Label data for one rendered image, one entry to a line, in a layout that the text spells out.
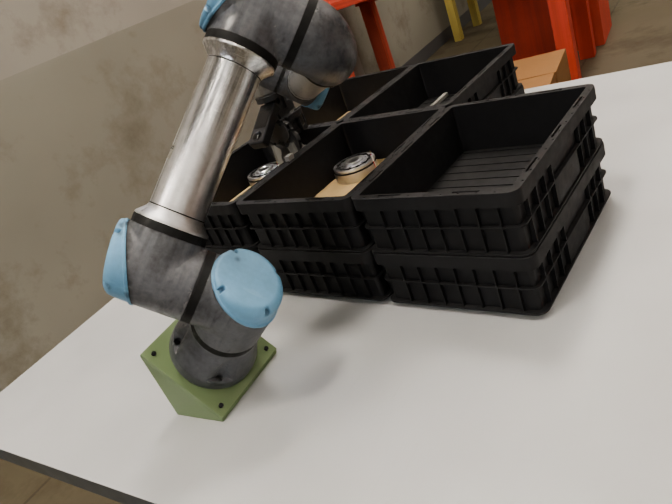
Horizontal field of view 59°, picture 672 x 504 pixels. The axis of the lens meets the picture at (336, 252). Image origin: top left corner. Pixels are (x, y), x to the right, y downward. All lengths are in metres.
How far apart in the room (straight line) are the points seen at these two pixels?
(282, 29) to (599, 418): 0.68
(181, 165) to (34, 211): 2.18
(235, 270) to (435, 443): 0.37
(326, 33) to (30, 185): 2.28
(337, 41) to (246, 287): 0.39
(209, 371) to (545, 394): 0.52
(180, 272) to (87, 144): 2.38
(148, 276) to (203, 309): 0.09
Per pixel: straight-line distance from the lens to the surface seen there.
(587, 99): 1.14
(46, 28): 3.28
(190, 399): 1.05
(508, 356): 0.93
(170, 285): 0.88
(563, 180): 1.03
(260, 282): 0.90
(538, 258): 0.92
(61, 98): 3.20
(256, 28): 0.92
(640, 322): 0.95
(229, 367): 1.01
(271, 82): 1.34
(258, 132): 1.41
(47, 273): 3.06
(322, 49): 0.94
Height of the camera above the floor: 1.30
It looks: 26 degrees down
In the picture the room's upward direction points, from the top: 23 degrees counter-clockwise
